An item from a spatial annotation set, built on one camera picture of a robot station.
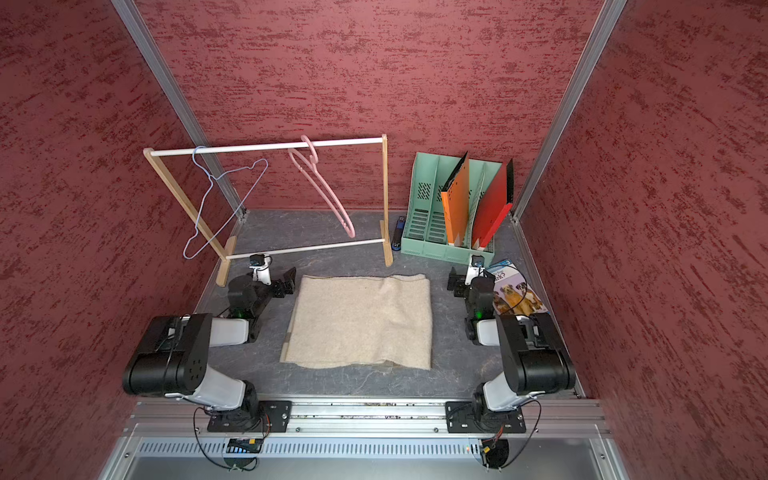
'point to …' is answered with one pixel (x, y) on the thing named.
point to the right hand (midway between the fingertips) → (466, 271)
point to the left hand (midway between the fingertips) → (282, 272)
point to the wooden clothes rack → (225, 250)
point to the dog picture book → (513, 296)
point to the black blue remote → (397, 240)
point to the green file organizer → (424, 231)
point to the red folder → (493, 208)
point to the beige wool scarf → (360, 321)
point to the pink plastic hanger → (309, 168)
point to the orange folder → (456, 205)
